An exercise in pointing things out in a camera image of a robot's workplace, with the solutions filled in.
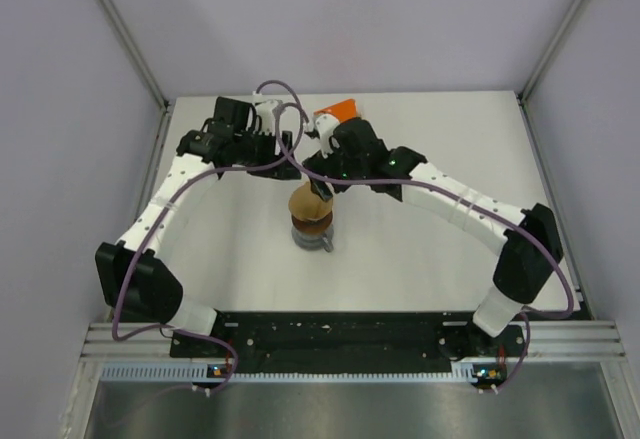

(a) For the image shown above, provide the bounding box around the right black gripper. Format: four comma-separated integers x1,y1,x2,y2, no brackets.
303,142,368,202

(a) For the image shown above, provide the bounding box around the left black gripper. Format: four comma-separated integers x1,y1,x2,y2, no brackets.
232,127,299,181

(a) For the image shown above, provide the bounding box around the brown paper coffee filter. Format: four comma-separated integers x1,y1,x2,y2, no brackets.
288,181,333,222

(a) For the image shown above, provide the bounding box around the wooden dripper base ring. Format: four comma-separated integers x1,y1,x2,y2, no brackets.
290,211,335,238

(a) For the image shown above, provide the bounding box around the clear glass coffee server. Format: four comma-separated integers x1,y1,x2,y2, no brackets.
291,227,334,253

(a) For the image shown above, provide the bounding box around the orange coffee filter box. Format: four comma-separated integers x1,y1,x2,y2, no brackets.
313,98,359,123

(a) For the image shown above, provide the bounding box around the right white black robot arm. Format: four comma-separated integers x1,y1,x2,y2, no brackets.
303,114,564,355

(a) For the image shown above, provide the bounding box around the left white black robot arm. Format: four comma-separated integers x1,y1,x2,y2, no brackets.
95,95,300,356

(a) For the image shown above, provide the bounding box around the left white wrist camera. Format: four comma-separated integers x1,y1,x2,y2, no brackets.
254,99,283,134

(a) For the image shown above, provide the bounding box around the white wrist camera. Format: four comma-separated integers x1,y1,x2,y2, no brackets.
254,99,283,134
305,112,340,157

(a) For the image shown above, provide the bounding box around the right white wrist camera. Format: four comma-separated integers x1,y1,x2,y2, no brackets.
305,112,340,157

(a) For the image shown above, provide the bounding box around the left aluminium frame post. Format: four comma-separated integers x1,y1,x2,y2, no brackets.
96,0,169,110

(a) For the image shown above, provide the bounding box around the aluminium frame post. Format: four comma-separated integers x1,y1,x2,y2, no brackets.
96,0,169,110
517,0,591,103

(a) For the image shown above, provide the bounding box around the grey slotted cable duct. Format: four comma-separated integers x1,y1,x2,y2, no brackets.
100,362,503,386

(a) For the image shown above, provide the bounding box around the aluminium front rail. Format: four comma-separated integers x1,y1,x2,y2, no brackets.
81,320,626,373

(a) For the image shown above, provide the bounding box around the right aluminium frame post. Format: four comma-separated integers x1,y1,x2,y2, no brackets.
517,0,591,103

